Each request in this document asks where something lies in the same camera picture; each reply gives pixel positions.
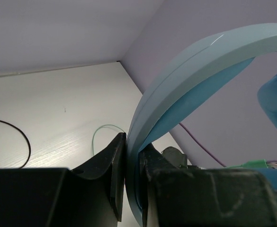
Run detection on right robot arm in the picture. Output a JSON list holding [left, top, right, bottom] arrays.
[[161, 147, 188, 168]]

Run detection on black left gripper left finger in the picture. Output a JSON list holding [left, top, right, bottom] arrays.
[[0, 133, 126, 227]]

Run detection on light blue headphones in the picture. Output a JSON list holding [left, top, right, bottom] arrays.
[[125, 23, 277, 225]]

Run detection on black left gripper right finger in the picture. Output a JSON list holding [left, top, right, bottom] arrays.
[[139, 145, 277, 227]]

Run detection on black headphone cable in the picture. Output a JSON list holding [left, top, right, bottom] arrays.
[[0, 117, 32, 169]]

